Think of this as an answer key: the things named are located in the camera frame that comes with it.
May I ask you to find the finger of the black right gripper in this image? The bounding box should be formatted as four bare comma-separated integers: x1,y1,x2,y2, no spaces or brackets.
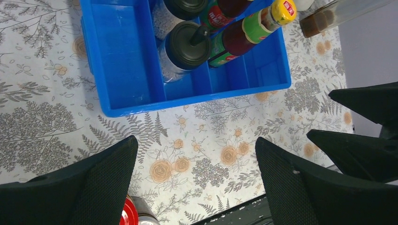
307,129,398,183
329,82,398,140

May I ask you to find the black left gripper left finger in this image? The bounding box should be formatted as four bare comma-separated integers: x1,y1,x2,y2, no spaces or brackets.
0,135,138,225

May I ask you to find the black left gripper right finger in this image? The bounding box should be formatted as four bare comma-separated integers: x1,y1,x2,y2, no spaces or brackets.
255,137,398,225

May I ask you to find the red lid sauce jar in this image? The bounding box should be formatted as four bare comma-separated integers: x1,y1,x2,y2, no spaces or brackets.
119,197,138,225

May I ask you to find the white lid sauce jar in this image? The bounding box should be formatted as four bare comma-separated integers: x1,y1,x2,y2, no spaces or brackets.
131,196,160,225

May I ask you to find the blue plastic divided bin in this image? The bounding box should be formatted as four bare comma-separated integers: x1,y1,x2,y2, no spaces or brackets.
80,0,291,117

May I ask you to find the yellow cap sauce bottle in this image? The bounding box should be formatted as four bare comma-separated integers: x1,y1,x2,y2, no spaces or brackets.
208,0,297,68
199,0,253,34

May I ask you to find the black cap shaker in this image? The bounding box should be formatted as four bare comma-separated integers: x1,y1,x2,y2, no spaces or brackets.
152,0,208,40
158,21,212,83

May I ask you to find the floral pattern table mat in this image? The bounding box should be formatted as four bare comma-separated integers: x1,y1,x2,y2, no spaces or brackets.
0,0,353,225

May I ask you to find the gold top oil bottle left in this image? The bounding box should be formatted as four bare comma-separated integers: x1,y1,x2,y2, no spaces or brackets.
299,0,392,38

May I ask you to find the black white checkered pillow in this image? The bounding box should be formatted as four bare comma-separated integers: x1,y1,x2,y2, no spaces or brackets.
293,0,315,12

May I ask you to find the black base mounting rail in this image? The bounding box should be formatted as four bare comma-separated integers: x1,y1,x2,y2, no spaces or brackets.
193,194,274,225

